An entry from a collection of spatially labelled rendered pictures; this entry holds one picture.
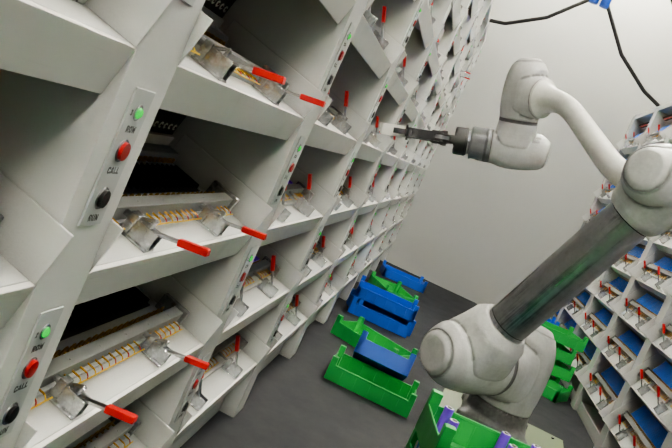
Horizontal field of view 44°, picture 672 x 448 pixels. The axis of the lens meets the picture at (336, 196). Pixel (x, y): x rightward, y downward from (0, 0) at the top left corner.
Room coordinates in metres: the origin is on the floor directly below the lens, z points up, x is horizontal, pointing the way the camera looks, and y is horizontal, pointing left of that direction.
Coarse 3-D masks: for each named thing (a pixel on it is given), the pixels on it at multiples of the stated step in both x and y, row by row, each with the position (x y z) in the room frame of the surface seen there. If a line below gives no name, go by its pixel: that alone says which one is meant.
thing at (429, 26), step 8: (432, 0) 2.27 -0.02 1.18; (424, 8) 2.20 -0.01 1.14; (424, 16) 2.29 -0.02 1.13; (432, 16) 2.54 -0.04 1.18; (416, 24) 2.65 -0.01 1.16; (424, 24) 2.38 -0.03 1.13; (432, 24) 2.55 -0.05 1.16; (440, 24) 2.72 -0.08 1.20; (424, 32) 2.47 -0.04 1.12; (432, 32) 2.60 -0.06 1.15; (424, 40) 2.58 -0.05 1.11; (432, 40) 2.72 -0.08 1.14
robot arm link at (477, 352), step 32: (640, 160) 1.64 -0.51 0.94; (640, 192) 1.63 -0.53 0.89; (608, 224) 1.72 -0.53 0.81; (640, 224) 1.67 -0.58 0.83; (576, 256) 1.75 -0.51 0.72; (608, 256) 1.73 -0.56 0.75; (544, 288) 1.79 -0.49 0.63; (576, 288) 1.77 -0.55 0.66; (480, 320) 1.85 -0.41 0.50; (512, 320) 1.83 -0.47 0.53; (544, 320) 1.82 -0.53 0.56; (448, 352) 1.83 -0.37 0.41; (480, 352) 1.83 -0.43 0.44; (512, 352) 1.84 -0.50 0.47; (448, 384) 1.85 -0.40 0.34; (480, 384) 1.87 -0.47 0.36
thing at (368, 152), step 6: (372, 126) 2.12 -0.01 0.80; (366, 132) 2.12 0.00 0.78; (372, 132) 2.71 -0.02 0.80; (378, 138) 2.72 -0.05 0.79; (384, 138) 2.72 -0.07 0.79; (390, 138) 2.72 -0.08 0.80; (366, 144) 2.25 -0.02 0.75; (384, 144) 2.72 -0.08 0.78; (360, 150) 2.20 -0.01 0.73; (366, 150) 2.32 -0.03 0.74; (372, 150) 2.44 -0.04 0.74; (378, 150) 2.57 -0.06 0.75; (360, 156) 2.30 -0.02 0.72; (366, 156) 2.42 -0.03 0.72; (372, 156) 2.55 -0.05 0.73; (378, 156) 2.70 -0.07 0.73
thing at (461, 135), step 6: (456, 132) 2.22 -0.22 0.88; (462, 132) 2.22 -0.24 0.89; (468, 132) 2.22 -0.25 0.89; (450, 138) 2.22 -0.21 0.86; (456, 138) 2.22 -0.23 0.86; (462, 138) 2.21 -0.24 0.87; (456, 144) 2.22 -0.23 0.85; (462, 144) 2.21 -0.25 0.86; (456, 150) 2.23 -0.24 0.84; (462, 150) 2.22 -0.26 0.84
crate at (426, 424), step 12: (432, 396) 1.49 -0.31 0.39; (432, 408) 1.49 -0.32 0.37; (420, 420) 1.49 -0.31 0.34; (432, 420) 1.40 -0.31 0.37; (468, 420) 1.50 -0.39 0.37; (420, 432) 1.45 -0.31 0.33; (432, 432) 1.37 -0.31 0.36; (444, 432) 1.31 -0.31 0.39; (456, 432) 1.50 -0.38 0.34; (468, 432) 1.50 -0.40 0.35; (480, 432) 1.50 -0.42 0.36; (492, 432) 1.50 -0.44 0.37; (420, 444) 1.41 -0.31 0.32; (432, 444) 1.33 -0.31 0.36; (444, 444) 1.31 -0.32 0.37; (456, 444) 1.50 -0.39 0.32; (468, 444) 1.50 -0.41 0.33; (480, 444) 1.51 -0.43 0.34; (492, 444) 1.51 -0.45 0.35; (516, 444) 1.51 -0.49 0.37
